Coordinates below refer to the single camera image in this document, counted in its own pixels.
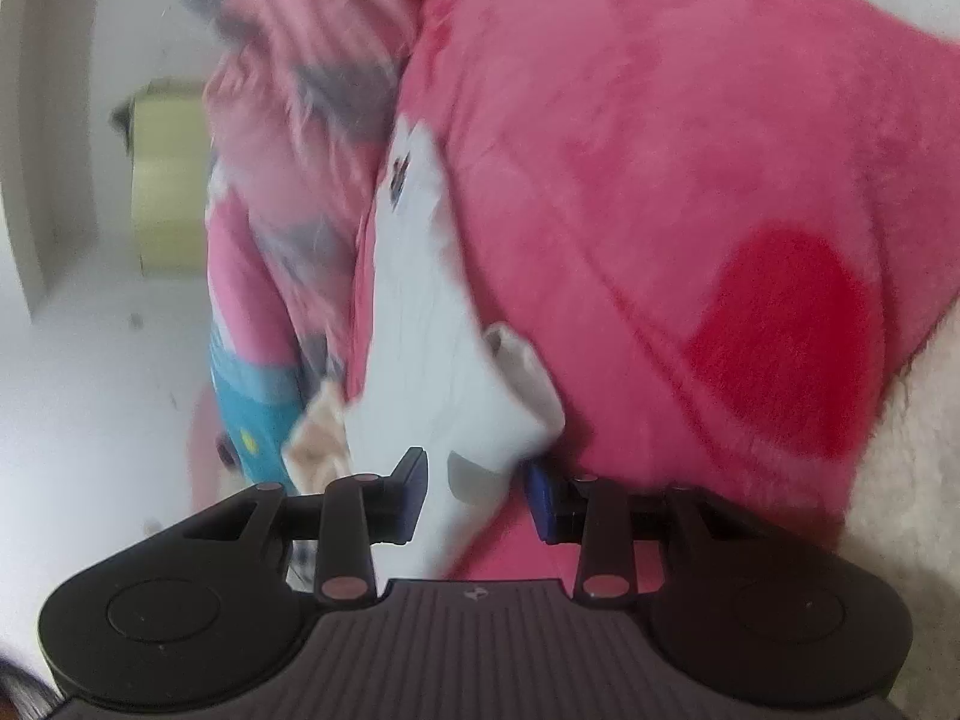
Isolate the pink grey quilt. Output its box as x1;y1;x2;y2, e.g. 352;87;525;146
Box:
184;0;451;398

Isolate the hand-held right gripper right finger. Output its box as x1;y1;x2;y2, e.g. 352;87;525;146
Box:
525;459;811;606

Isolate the pale yellow wardrobe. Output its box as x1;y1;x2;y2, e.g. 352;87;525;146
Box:
112;79;212;280

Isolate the white fluffy cloth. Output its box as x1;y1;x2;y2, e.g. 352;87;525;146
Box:
836;341;960;720

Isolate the white shirt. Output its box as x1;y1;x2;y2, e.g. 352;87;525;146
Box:
341;116;569;580

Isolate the pink headboard frame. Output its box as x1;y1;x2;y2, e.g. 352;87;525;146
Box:
186;390;252;518

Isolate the blue pink cartoon pillow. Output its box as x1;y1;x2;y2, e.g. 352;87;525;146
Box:
204;157;323;485

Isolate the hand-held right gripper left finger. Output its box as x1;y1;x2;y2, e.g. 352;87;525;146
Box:
142;447;430;605

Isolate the pink floral blanket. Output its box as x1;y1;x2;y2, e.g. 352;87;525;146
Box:
345;0;960;582

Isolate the cream fleece garment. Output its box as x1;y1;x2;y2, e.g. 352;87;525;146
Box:
283;381;352;492

